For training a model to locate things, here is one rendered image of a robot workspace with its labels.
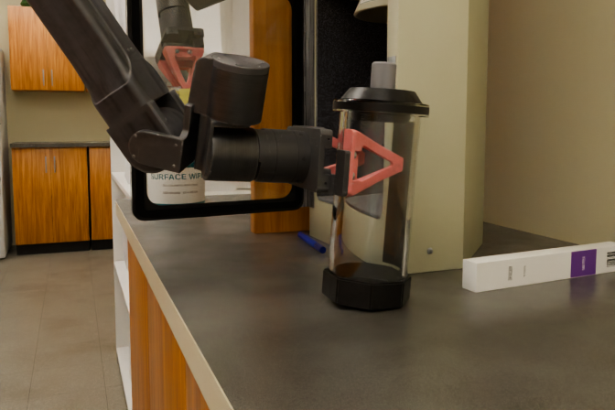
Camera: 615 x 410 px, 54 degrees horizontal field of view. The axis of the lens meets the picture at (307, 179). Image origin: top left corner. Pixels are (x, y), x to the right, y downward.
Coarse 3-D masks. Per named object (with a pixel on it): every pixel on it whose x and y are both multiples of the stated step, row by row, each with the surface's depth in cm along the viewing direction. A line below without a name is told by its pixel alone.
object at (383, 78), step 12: (372, 72) 68; (384, 72) 67; (372, 84) 68; (384, 84) 67; (348, 96) 66; (360, 96) 65; (372, 96) 64; (384, 96) 64; (396, 96) 65; (408, 96) 65
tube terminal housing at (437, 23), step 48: (432, 0) 81; (480, 0) 93; (432, 48) 82; (480, 48) 94; (432, 96) 82; (480, 96) 96; (432, 144) 83; (480, 144) 98; (432, 192) 84; (480, 192) 100; (432, 240) 84; (480, 240) 102
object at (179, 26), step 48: (144, 0) 94; (192, 0) 98; (240, 0) 101; (144, 48) 95; (192, 48) 98; (240, 48) 102; (288, 48) 106; (288, 96) 107; (192, 192) 100; (240, 192) 104; (288, 192) 108
